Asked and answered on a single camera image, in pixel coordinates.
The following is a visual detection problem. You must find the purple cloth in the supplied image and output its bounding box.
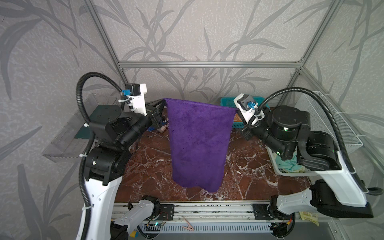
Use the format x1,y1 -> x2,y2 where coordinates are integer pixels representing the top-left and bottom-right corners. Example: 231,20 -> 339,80
166,99 -> 236,193

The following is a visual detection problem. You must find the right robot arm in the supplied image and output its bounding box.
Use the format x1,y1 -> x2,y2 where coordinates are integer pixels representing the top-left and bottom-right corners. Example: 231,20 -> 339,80
234,87 -> 384,219

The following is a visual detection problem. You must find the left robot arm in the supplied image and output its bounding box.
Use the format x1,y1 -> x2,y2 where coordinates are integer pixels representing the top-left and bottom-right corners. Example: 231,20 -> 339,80
76,72 -> 165,240

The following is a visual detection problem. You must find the mint green cloth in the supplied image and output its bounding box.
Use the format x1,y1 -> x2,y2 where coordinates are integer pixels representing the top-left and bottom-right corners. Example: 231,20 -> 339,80
275,152 -> 305,173

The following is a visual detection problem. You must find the teal plastic basket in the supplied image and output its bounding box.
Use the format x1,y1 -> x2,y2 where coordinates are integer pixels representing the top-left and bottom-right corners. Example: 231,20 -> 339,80
220,97 -> 264,129

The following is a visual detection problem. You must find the white plastic laundry basket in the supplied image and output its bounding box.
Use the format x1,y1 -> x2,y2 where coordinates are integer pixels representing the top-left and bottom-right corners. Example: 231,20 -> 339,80
266,147 -> 317,177

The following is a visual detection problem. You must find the yellow label tag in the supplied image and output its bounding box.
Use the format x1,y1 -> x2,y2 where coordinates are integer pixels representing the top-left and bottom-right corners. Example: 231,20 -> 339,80
299,212 -> 320,227

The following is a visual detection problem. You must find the pink clothespin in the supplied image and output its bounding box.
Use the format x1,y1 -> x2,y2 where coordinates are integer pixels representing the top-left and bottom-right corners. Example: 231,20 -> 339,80
182,217 -> 195,232

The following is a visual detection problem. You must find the white wire mesh basket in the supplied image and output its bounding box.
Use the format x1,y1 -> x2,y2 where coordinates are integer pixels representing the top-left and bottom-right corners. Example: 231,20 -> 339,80
290,90 -> 364,155

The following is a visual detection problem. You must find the clear plastic wall shelf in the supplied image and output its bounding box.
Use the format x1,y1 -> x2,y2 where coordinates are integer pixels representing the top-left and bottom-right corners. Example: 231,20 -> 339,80
42,94 -> 118,163

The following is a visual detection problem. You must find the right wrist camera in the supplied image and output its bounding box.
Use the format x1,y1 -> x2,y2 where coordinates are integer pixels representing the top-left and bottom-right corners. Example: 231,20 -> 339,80
234,94 -> 265,126

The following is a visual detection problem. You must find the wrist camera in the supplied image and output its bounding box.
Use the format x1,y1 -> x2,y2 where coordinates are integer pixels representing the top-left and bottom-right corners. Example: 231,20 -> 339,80
234,94 -> 265,126
118,84 -> 148,116

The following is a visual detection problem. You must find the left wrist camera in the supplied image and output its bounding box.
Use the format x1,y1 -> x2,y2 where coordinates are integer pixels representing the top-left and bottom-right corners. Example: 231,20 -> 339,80
118,84 -> 148,116

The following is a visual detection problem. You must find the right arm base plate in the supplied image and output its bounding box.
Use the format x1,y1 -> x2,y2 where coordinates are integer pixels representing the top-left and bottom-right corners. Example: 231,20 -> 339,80
253,204 -> 296,221

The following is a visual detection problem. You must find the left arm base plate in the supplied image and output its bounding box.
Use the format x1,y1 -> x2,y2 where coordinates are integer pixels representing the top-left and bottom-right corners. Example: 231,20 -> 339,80
146,204 -> 175,221

